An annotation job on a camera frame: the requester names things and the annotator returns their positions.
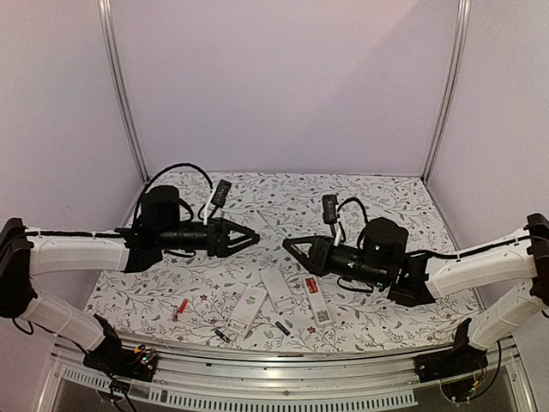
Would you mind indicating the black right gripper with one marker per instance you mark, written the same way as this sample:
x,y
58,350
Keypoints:
x,y
317,261

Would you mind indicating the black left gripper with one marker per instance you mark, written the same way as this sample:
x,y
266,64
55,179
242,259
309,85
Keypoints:
x,y
222,248

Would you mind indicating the white remote control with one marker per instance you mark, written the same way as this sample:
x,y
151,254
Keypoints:
x,y
278,291

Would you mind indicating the white remote with QR label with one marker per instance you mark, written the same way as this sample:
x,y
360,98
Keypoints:
x,y
318,305

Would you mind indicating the white remote with logo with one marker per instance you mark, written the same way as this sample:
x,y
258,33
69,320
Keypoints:
x,y
246,310

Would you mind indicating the blue battery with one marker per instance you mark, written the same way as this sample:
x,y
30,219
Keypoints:
x,y
282,328

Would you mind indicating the red battery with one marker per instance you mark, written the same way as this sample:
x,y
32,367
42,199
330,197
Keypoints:
x,y
183,305

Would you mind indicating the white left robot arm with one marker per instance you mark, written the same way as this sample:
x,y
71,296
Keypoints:
x,y
162,223

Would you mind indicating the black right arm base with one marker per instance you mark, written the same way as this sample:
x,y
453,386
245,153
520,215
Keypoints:
x,y
461,358

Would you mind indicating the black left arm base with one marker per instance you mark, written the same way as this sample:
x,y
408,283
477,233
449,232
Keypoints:
x,y
112,359

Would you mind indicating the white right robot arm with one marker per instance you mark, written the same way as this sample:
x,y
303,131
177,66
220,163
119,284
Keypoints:
x,y
415,278

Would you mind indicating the red batteries in QR remote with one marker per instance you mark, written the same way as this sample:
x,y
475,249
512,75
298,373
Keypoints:
x,y
311,285

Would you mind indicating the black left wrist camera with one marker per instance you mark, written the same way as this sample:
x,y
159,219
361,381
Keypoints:
x,y
221,192

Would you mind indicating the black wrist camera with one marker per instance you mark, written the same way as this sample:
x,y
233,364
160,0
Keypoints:
x,y
221,192
329,203

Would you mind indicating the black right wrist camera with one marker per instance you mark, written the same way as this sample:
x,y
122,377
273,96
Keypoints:
x,y
329,203

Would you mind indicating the aluminium front rail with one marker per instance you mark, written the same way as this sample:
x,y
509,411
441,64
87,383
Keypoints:
x,y
191,377

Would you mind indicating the aluminium back left frame post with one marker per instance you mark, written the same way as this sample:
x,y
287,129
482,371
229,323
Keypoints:
x,y
120,90

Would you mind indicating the aluminium frame post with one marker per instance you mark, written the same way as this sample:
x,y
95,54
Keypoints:
x,y
450,85
120,90

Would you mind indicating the aluminium back right frame post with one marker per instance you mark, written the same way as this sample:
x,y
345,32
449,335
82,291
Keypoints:
x,y
450,85

